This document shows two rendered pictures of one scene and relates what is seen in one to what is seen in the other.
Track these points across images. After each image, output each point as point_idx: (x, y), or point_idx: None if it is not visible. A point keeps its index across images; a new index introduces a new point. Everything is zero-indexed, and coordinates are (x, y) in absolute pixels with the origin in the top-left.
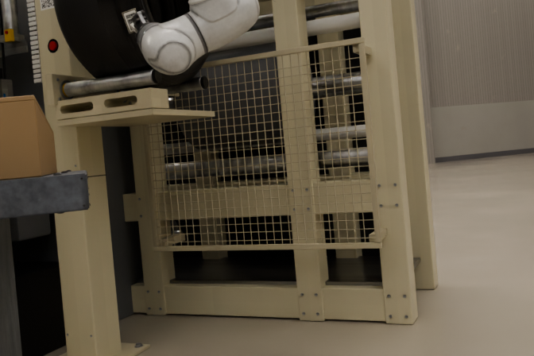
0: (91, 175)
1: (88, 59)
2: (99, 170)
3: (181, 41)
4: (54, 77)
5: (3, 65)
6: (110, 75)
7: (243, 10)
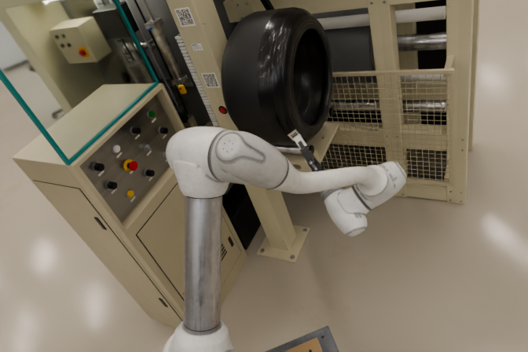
0: None
1: None
2: None
3: (361, 226)
4: None
5: (179, 97)
6: (276, 144)
7: (397, 189)
